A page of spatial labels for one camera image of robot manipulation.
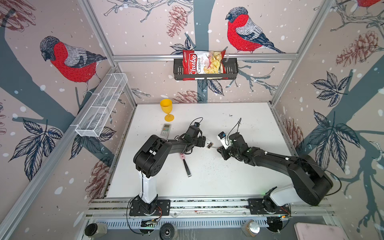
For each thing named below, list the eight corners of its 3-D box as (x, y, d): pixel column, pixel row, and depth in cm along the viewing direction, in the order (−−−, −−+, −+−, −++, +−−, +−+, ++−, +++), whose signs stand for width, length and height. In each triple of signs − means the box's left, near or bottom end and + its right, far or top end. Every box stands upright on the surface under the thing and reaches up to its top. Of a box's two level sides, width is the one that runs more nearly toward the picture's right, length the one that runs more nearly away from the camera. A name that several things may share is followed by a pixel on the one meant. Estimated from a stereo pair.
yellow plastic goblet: (163, 121, 112) (159, 106, 99) (165, 113, 117) (161, 98, 105) (173, 121, 112) (170, 106, 99) (174, 113, 117) (172, 98, 105)
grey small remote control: (160, 136, 104) (160, 134, 103) (164, 124, 111) (164, 122, 109) (168, 136, 104) (167, 135, 102) (171, 125, 110) (171, 123, 109)
